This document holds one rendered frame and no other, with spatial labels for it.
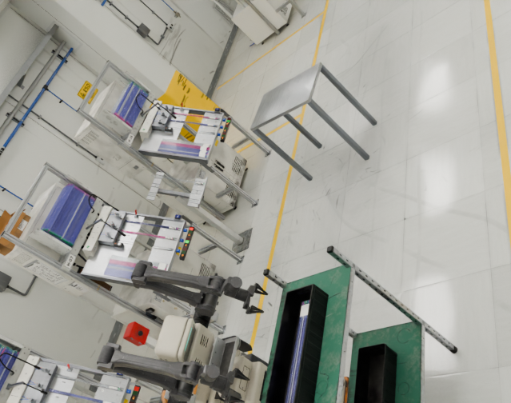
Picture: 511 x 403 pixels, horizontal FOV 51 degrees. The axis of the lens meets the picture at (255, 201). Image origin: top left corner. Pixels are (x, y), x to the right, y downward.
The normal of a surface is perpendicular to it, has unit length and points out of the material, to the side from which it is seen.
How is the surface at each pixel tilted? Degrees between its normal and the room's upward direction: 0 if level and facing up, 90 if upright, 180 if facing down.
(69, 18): 90
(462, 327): 0
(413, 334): 0
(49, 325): 90
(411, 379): 0
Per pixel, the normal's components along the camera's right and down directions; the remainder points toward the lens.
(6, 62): 0.69, -0.33
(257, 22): -0.20, 0.76
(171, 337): -0.05, -0.63
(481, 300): -0.69, -0.55
